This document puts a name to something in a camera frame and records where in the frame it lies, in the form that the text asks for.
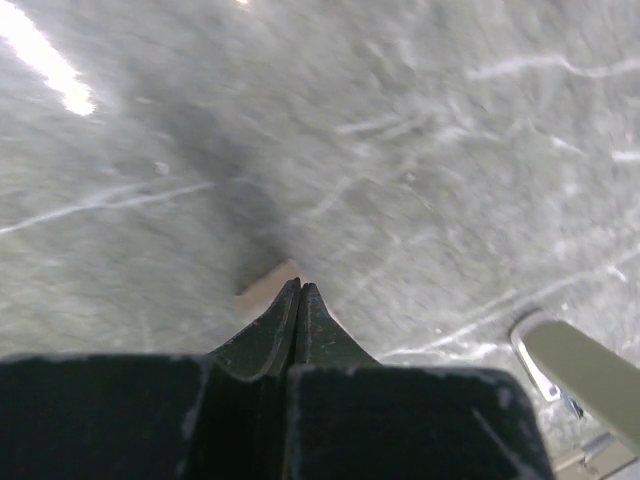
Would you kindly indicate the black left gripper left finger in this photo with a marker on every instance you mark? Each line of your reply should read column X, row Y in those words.
column 218, row 415

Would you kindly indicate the small cardboard staple box lid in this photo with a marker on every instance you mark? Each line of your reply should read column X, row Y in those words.
column 255, row 299

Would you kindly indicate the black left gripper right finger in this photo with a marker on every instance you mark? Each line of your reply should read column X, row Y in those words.
column 349, row 417

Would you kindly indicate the beige metal stapler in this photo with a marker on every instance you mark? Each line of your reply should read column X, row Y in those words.
column 566, row 364

